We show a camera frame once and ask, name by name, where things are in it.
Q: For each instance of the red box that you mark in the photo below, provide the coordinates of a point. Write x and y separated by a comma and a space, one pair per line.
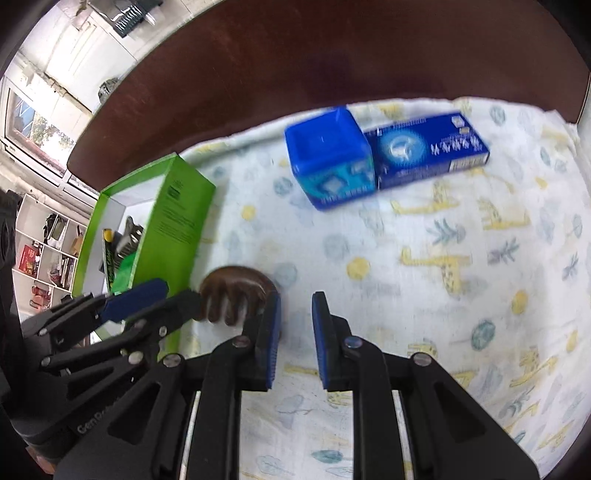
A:
28, 258

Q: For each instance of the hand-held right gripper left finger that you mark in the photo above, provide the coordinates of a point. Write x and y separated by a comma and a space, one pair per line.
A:
272, 341

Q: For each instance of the small green square box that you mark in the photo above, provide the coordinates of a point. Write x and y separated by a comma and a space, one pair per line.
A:
123, 277

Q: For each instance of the brown wooden comb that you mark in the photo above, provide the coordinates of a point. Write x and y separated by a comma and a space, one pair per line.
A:
235, 281

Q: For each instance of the green cardboard box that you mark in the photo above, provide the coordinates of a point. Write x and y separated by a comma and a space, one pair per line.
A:
180, 217

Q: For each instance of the blue cube box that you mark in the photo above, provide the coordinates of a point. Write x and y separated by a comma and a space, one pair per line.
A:
323, 147

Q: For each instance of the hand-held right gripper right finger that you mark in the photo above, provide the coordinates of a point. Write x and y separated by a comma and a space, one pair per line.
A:
323, 341

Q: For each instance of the grey figurine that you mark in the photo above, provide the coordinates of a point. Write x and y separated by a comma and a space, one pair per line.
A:
109, 90

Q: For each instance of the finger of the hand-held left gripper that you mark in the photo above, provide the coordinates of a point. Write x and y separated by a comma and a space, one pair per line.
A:
184, 307
134, 294

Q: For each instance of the window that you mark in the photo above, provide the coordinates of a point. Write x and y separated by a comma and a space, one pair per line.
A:
32, 134

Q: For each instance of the long blue toothpaste box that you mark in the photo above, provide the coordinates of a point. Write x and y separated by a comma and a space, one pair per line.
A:
415, 147

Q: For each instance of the yellow and black marker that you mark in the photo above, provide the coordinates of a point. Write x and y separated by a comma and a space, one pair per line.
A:
108, 249

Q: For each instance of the white storage shelf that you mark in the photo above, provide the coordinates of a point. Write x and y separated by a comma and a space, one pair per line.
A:
51, 258

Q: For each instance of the giraffe printed blanket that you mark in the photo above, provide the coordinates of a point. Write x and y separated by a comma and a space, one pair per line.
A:
392, 300

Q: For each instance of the dark slatted rack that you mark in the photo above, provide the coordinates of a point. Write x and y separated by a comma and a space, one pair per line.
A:
131, 16

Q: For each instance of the brown table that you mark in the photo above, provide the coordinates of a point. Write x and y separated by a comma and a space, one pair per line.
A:
277, 55

